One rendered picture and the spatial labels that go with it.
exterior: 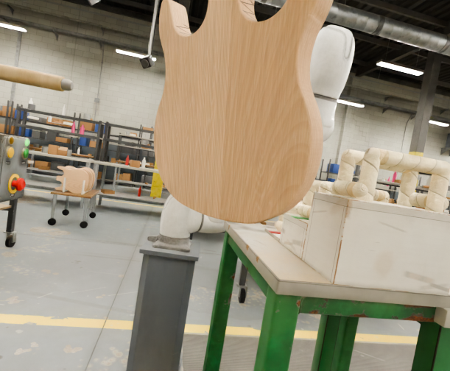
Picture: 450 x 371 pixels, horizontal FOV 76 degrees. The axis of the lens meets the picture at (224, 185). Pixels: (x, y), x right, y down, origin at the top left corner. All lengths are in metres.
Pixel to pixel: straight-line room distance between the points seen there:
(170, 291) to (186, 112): 1.05
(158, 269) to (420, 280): 1.05
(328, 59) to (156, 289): 1.18
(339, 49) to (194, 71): 0.37
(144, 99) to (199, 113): 11.47
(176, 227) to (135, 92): 10.83
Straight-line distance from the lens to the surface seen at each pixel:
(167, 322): 1.54
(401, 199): 0.81
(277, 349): 0.67
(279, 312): 0.63
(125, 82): 12.20
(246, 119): 0.47
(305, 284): 0.61
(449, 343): 0.92
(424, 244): 0.73
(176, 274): 1.44
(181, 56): 0.59
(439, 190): 0.75
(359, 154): 0.73
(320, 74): 0.77
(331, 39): 0.79
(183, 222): 1.42
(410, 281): 0.74
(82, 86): 12.45
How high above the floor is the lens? 1.12
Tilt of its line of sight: 3 degrees down
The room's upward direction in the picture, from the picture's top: 9 degrees clockwise
